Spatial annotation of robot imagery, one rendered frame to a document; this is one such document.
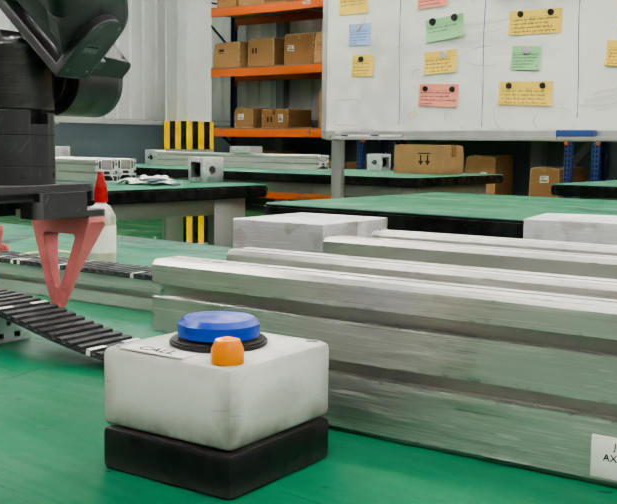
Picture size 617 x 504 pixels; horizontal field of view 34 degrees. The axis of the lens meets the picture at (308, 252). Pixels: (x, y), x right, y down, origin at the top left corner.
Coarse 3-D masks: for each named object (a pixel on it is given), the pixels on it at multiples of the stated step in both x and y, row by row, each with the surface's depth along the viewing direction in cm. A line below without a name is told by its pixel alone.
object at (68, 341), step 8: (104, 328) 75; (64, 336) 71; (72, 336) 72; (80, 336) 72; (88, 336) 73; (96, 336) 73; (104, 336) 73; (112, 336) 74; (64, 344) 71; (72, 344) 70
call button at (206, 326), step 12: (204, 312) 50; (216, 312) 50; (228, 312) 50; (240, 312) 50; (180, 324) 48; (192, 324) 47; (204, 324) 47; (216, 324) 47; (228, 324) 47; (240, 324) 47; (252, 324) 48; (180, 336) 48; (192, 336) 47; (204, 336) 47; (216, 336) 47; (240, 336) 47; (252, 336) 48
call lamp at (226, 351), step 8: (224, 336) 45; (216, 344) 44; (224, 344) 44; (232, 344) 44; (240, 344) 45; (216, 352) 44; (224, 352) 44; (232, 352) 44; (240, 352) 44; (216, 360) 44; (224, 360) 44; (232, 360) 44; (240, 360) 44
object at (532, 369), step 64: (256, 256) 67; (320, 256) 65; (320, 320) 55; (384, 320) 54; (448, 320) 52; (512, 320) 49; (576, 320) 47; (384, 384) 53; (448, 384) 52; (512, 384) 49; (576, 384) 47; (448, 448) 51; (512, 448) 49; (576, 448) 47
